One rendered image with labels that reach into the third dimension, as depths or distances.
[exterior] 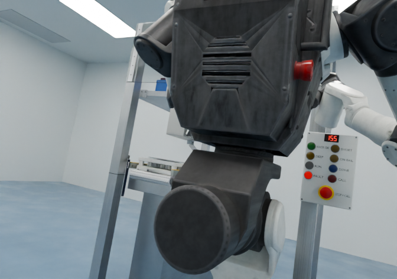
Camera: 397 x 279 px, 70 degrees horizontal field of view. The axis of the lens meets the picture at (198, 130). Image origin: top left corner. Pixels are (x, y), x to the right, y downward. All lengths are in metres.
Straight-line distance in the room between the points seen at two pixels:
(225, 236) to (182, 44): 0.30
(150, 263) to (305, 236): 0.87
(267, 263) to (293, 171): 4.14
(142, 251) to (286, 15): 1.51
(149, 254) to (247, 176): 1.33
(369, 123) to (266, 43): 0.44
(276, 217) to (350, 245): 4.26
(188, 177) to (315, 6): 0.36
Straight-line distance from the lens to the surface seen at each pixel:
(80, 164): 7.10
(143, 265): 1.76
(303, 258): 1.23
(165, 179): 1.49
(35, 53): 6.93
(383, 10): 0.54
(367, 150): 4.76
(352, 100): 0.84
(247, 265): 0.66
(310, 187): 1.14
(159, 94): 1.57
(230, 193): 0.42
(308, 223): 1.21
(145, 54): 0.70
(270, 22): 0.45
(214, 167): 0.46
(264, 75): 0.43
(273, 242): 0.54
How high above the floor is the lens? 0.90
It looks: 7 degrees up
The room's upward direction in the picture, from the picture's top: 9 degrees clockwise
